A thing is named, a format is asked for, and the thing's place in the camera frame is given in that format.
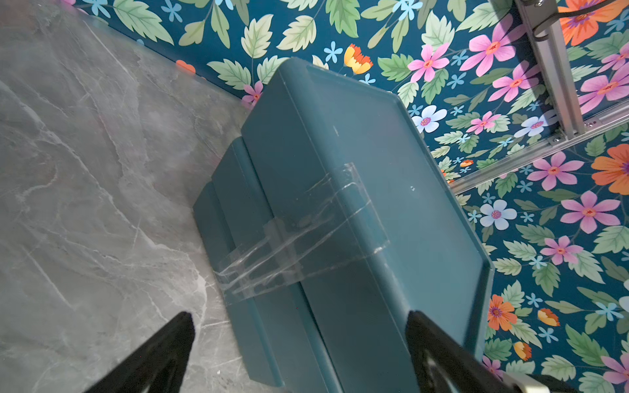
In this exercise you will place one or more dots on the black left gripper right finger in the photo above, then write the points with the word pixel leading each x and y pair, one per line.
pixel 441 364

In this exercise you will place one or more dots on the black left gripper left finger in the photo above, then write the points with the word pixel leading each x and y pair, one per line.
pixel 158 365

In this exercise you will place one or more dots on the teal drawer cabinet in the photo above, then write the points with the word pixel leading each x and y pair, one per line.
pixel 344 330

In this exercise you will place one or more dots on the clear adhesive tape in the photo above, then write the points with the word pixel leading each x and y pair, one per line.
pixel 333 224

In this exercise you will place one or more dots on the aluminium frame corner post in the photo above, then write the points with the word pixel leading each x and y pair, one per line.
pixel 542 22

